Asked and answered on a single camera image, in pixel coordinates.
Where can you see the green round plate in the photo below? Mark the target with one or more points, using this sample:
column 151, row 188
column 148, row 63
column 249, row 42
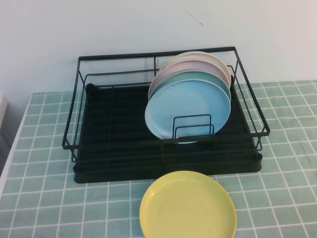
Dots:
column 193, row 75

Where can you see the light blue round plate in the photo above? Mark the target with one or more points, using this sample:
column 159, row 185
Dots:
column 188, row 99

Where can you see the black plastic drip tray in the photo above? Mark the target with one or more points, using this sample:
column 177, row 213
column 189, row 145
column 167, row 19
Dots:
column 123, row 124

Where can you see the green checked tablecloth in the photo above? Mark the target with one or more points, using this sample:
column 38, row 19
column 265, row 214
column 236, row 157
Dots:
column 284, row 173

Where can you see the cream round plate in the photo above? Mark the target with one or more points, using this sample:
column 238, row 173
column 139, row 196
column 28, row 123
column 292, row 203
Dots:
column 203, row 55

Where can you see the pink round plate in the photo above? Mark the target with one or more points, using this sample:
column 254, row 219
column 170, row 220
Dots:
column 193, row 65

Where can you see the yellow round plate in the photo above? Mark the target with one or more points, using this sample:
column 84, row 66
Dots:
column 188, row 205

